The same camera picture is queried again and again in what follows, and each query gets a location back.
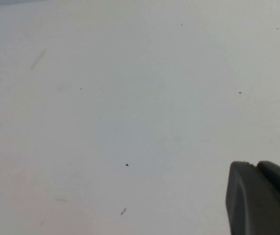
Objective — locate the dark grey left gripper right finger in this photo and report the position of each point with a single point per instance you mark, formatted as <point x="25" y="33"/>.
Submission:
<point x="279" y="178"/>

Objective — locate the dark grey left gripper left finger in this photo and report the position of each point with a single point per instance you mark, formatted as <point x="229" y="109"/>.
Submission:
<point x="247" y="200"/>

